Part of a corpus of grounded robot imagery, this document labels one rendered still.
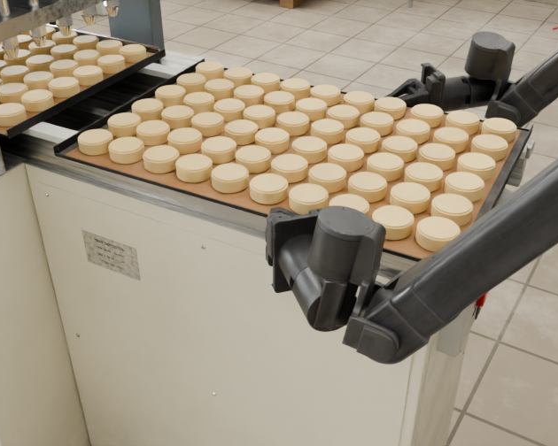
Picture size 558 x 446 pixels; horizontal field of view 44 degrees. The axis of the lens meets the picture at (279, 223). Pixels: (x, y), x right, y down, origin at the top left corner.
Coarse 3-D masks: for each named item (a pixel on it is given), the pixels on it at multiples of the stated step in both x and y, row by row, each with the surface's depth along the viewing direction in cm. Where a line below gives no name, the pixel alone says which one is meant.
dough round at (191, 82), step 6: (180, 78) 119; (186, 78) 119; (192, 78) 119; (198, 78) 119; (204, 78) 119; (180, 84) 118; (186, 84) 117; (192, 84) 117; (198, 84) 118; (204, 84) 119; (186, 90) 118; (192, 90) 118; (198, 90) 118
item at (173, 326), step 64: (64, 192) 110; (128, 192) 104; (64, 256) 119; (128, 256) 110; (192, 256) 103; (256, 256) 96; (64, 320) 130; (128, 320) 119; (192, 320) 111; (256, 320) 103; (128, 384) 130; (192, 384) 120; (256, 384) 111; (320, 384) 103; (384, 384) 97; (448, 384) 119
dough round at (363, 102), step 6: (348, 96) 113; (354, 96) 113; (360, 96) 113; (366, 96) 113; (372, 96) 113; (348, 102) 111; (354, 102) 111; (360, 102) 111; (366, 102) 111; (372, 102) 112; (360, 108) 111; (366, 108) 111; (372, 108) 112
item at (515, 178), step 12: (144, 72) 130; (156, 72) 128; (168, 72) 128; (180, 72) 128; (120, 84) 134; (132, 84) 133; (144, 84) 131; (156, 84) 130; (528, 144) 104; (528, 156) 102; (516, 168) 104; (516, 180) 105
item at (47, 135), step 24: (0, 144) 114; (24, 144) 111; (48, 144) 108; (72, 168) 108; (96, 168) 105; (144, 192) 103; (168, 192) 100; (216, 216) 98; (240, 216) 95; (384, 264) 87; (408, 264) 86
